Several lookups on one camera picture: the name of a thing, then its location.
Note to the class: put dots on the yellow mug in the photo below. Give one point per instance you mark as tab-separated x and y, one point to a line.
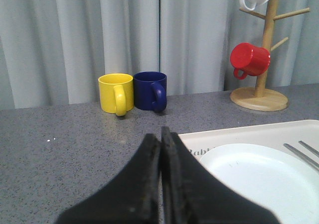
116	93

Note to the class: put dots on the dark blue mug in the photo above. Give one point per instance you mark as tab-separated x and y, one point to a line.
150	91

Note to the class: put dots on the silver metal fork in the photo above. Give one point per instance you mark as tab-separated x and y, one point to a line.
302	156

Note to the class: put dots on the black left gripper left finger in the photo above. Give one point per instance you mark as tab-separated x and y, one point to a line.
130	198

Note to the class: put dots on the wooden mug tree stand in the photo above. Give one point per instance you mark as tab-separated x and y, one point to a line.
260	98

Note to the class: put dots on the beige rabbit serving tray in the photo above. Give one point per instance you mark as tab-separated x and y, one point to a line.
268	135

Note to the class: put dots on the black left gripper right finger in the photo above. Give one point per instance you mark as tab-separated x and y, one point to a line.
191	195

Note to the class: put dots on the red mug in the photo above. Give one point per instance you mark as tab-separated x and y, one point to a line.
249	60

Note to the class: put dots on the white round plate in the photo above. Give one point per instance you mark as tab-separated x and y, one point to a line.
286	186

